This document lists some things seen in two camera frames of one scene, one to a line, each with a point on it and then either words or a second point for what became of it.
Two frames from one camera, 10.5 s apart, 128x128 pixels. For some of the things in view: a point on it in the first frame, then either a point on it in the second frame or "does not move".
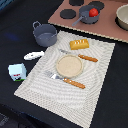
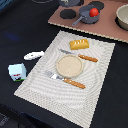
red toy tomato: [93, 12] does not move
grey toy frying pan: [88, 14] does not move
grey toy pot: [45, 34] → [70, 3]
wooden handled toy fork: [66, 80] does not move
